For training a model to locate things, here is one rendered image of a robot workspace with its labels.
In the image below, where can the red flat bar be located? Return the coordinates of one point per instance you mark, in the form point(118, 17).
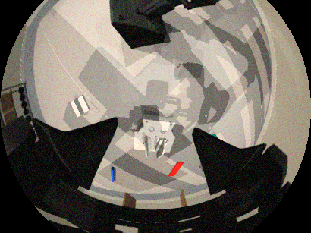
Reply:
point(176, 168)

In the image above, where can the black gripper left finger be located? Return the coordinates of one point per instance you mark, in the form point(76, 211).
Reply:
point(82, 149)

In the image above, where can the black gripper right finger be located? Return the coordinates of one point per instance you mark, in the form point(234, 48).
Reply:
point(221, 161)

